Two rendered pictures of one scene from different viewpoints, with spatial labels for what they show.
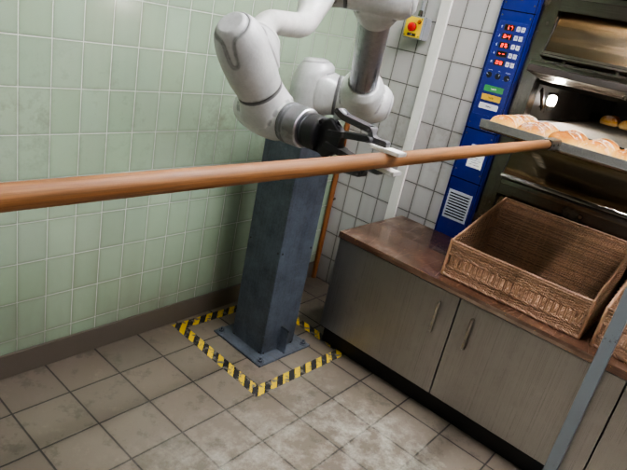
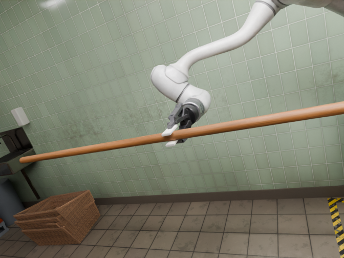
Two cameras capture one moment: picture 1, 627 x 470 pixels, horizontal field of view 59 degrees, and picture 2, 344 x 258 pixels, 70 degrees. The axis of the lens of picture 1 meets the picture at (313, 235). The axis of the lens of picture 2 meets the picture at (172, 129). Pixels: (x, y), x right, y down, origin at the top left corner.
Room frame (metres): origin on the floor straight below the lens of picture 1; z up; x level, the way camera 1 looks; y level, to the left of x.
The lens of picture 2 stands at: (0.95, -0.85, 1.45)
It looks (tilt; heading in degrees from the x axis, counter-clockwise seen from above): 17 degrees down; 81
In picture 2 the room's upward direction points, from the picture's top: 19 degrees counter-clockwise
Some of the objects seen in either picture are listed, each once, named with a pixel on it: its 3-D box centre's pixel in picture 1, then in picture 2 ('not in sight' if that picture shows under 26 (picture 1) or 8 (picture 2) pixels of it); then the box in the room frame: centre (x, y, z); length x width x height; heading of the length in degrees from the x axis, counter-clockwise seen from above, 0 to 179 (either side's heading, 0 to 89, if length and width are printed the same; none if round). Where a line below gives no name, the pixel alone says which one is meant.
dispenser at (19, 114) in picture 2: not in sight; (20, 116); (-0.15, 2.23, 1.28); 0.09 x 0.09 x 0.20; 54
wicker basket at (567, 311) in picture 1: (537, 258); not in sight; (2.07, -0.88, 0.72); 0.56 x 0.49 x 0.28; 54
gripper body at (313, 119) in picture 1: (325, 135); (186, 117); (1.16, 0.02, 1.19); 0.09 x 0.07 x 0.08; 53
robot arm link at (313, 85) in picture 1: (313, 86); not in sight; (2.21, 0.12, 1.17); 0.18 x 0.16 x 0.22; 87
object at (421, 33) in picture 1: (416, 27); not in sight; (2.80, -0.27, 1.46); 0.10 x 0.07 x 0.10; 54
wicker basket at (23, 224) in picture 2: not in sight; (57, 214); (-0.08, 1.65, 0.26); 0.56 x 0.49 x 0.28; 150
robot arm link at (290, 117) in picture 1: (299, 126); (191, 110); (1.20, 0.08, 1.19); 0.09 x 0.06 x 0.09; 143
